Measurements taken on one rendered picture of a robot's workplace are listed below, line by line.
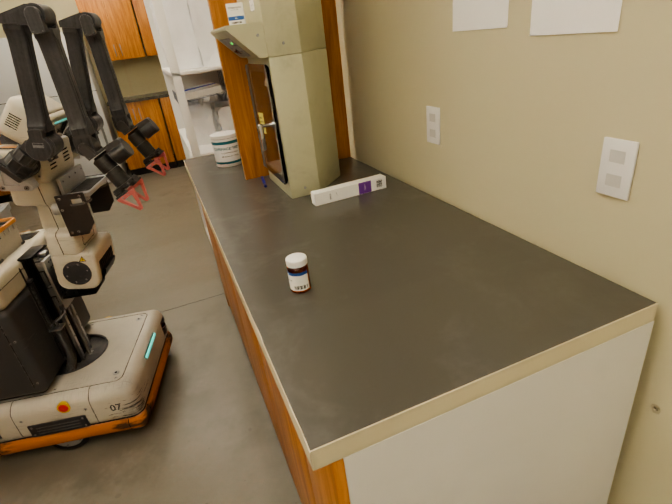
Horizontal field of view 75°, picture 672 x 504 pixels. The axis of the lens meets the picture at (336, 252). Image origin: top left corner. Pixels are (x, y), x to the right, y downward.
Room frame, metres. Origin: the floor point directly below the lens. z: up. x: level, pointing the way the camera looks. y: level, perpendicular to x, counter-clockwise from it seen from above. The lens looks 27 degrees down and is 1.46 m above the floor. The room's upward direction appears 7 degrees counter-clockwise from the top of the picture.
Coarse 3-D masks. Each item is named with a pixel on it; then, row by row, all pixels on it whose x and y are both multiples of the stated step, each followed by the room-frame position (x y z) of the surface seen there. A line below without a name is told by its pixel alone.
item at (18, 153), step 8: (8, 152) 1.45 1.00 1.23; (16, 152) 1.44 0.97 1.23; (24, 152) 1.46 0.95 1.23; (0, 160) 1.43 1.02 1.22; (8, 160) 1.43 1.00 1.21; (16, 160) 1.43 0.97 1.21; (24, 160) 1.44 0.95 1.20; (32, 160) 1.45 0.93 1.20; (0, 168) 1.41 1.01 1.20; (8, 168) 1.42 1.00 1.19; (16, 168) 1.43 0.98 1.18; (24, 168) 1.44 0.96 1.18; (32, 168) 1.46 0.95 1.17; (16, 176) 1.41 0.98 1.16; (24, 176) 1.44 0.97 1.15
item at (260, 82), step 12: (252, 72) 1.71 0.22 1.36; (264, 72) 1.53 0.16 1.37; (252, 84) 1.75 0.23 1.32; (264, 84) 1.56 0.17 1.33; (264, 96) 1.59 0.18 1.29; (264, 108) 1.62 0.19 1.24; (264, 120) 1.66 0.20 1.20; (276, 120) 1.51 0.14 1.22; (276, 132) 1.51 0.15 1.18; (276, 144) 1.54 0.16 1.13; (264, 156) 1.78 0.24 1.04; (276, 156) 1.57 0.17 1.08; (276, 168) 1.60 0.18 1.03
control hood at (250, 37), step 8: (240, 24) 1.49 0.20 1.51; (248, 24) 1.49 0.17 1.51; (256, 24) 1.50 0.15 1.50; (216, 32) 1.65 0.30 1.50; (224, 32) 1.53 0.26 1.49; (232, 32) 1.47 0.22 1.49; (240, 32) 1.48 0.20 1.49; (248, 32) 1.49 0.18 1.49; (256, 32) 1.50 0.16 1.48; (232, 40) 1.56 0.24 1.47; (240, 40) 1.48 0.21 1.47; (248, 40) 1.49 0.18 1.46; (256, 40) 1.50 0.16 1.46; (264, 40) 1.51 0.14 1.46; (248, 48) 1.49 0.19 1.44; (256, 48) 1.50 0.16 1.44; (264, 48) 1.50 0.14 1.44; (240, 56) 1.76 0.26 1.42; (256, 56) 1.52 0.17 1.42; (264, 56) 1.50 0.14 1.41
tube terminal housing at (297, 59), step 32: (256, 0) 1.54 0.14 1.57; (288, 0) 1.54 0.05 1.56; (320, 0) 1.72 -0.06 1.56; (288, 32) 1.53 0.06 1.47; (320, 32) 1.69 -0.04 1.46; (288, 64) 1.53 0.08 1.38; (320, 64) 1.66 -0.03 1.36; (288, 96) 1.52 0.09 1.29; (320, 96) 1.63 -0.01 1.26; (288, 128) 1.52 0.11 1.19; (320, 128) 1.60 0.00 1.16; (288, 160) 1.51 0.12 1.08; (320, 160) 1.57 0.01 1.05; (288, 192) 1.54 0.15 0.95
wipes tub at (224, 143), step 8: (216, 136) 2.08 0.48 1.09; (224, 136) 2.08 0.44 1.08; (232, 136) 2.10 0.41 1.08; (216, 144) 2.09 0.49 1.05; (224, 144) 2.08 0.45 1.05; (232, 144) 2.09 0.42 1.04; (216, 152) 2.09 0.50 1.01; (224, 152) 2.08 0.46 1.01; (232, 152) 2.09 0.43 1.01; (216, 160) 2.11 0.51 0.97; (224, 160) 2.08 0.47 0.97; (232, 160) 2.08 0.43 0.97; (240, 160) 2.11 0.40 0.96
